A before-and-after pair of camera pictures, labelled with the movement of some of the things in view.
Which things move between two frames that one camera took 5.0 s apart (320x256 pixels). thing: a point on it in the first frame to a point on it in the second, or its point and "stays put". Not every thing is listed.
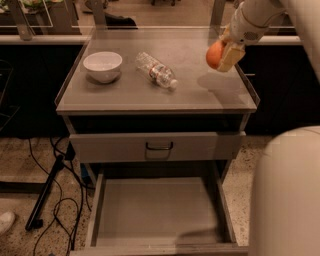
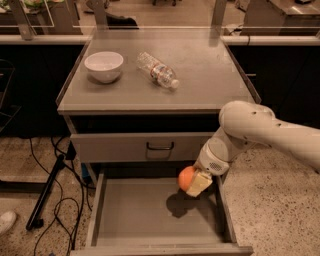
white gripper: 244,29 to 213,159
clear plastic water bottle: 156,70 stays put
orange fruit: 214,53 to 185,176
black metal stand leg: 34,221 stays put
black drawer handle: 157,148 stays put
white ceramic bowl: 103,67 stays put
